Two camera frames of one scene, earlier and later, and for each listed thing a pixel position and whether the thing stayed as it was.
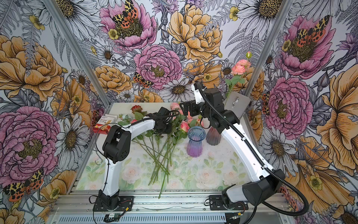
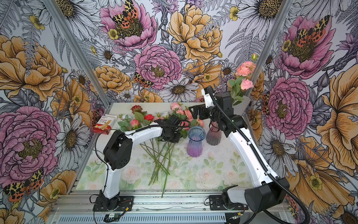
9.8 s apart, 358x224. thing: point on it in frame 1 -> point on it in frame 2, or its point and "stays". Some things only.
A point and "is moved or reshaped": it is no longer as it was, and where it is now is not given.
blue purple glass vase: [196, 134] stays
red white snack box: [104, 125] stays
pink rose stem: [240, 68] is moved or reshaped
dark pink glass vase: [213, 136] stays
